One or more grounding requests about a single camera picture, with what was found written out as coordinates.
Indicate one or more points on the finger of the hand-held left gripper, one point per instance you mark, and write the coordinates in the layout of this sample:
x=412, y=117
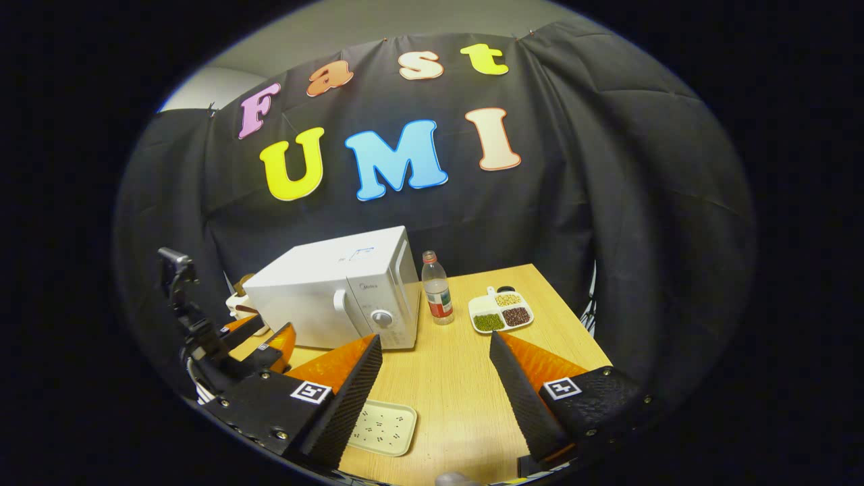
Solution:
x=243, y=327
x=280, y=344

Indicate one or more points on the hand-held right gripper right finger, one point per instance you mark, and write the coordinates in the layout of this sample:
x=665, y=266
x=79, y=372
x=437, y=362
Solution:
x=523, y=398

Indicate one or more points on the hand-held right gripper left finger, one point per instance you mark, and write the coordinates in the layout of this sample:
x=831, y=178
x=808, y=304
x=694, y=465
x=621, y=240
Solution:
x=351, y=398

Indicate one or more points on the white microwave oven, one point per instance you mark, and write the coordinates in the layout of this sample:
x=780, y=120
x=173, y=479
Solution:
x=317, y=283

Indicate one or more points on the white toaster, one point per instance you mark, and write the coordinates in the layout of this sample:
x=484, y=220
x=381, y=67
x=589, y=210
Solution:
x=236, y=302

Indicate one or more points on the brown bread slice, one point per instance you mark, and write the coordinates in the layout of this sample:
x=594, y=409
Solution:
x=243, y=282

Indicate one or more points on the pale green square tray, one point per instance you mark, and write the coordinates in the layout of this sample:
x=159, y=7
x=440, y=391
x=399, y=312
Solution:
x=385, y=428

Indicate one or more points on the white divided dish of beans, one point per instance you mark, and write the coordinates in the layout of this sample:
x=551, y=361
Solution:
x=499, y=314

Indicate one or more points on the clear bottle with red label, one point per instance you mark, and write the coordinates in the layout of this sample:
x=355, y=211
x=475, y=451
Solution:
x=437, y=297

